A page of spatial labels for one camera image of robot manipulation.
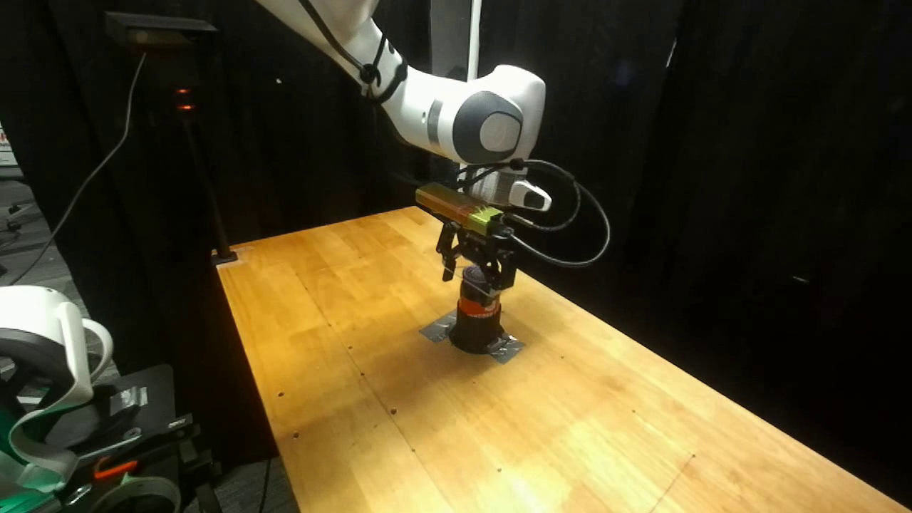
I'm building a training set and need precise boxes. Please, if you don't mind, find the gold wrist camera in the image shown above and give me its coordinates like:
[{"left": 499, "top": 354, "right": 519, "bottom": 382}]
[{"left": 415, "top": 182, "right": 502, "bottom": 235}]

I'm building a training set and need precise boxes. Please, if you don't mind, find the dark cup with purple top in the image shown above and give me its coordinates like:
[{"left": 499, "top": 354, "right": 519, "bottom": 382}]
[{"left": 449, "top": 265, "right": 505, "bottom": 354}]

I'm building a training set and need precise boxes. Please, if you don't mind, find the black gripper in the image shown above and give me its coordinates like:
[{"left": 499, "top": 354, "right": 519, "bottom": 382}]
[{"left": 437, "top": 223, "right": 515, "bottom": 290}]

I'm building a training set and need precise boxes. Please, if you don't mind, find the orange rubber band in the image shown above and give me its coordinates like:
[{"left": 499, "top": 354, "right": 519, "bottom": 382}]
[{"left": 455, "top": 300, "right": 502, "bottom": 320}]

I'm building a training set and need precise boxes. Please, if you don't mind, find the black equipment with orange clip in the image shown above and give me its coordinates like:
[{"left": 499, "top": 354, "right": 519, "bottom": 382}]
[{"left": 0, "top": 364, "right": 226, "bottom": 513}]

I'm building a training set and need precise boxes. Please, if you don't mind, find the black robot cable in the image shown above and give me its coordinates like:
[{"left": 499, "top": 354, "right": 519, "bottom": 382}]
[{"left": 452, "top": 156, "right": 616, "bottom": 270}]

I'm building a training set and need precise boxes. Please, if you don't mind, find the black camera on stand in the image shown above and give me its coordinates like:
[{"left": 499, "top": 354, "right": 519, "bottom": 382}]
[{"left": 102, "top": 11, "right": 237, "bottom": 265}]

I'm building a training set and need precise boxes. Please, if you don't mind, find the grey tape strip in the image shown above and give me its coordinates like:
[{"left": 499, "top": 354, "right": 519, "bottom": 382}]
[{"left": 422, "top": 310, "right": 522, "bottom": 363}]

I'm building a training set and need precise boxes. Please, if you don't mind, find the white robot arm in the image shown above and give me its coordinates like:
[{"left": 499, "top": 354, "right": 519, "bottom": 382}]
[{"left": 257, "top": 0, "right": 551, "bottom": 212}]

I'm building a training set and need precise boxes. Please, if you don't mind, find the white vertical pole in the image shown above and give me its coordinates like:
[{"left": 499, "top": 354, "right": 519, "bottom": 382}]
[{"left": 465, "top": 0, "right": 484, "bottom": 81}]

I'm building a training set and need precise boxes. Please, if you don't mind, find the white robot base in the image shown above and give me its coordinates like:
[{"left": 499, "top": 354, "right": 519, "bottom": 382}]
[{"left": 0, "top": 285, "right": 113, "bottom": 410}]

